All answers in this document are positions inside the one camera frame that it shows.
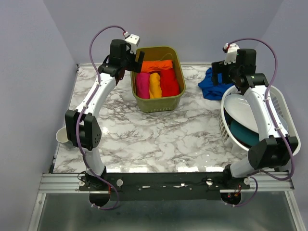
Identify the pink rolled t shirt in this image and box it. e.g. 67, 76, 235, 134
135, 73, 150, 99

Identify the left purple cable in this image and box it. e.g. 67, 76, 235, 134
76, 25, 128, 210

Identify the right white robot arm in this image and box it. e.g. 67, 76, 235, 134
212, 43, 299, 189

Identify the orange rolled t shirt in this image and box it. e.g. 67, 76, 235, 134
141, 60, 173, 73

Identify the white plastic laundry basket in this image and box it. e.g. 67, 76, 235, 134
219, 86, 299, 156

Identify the blue printed t shirt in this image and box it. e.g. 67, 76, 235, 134
198, 67, 233, 101

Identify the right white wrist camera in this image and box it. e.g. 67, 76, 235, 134
223, 43, 239, 65

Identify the teal round plate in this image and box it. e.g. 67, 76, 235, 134
230, 120, 259, 147

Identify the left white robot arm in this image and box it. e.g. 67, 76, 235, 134
65, 34, 144, 190

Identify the white round plate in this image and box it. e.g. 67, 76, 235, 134
223, 94, 279, 138

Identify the red rolled t shirt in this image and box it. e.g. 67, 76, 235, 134
160, 69, 180, 97

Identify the yellow rolled t shirt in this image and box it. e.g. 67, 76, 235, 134
149, 73, 162, 99

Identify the aluminium frame rail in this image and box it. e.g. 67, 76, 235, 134
38, 173, 295, 193

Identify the olive green plastic bin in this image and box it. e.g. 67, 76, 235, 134
130, 46, 186, 113

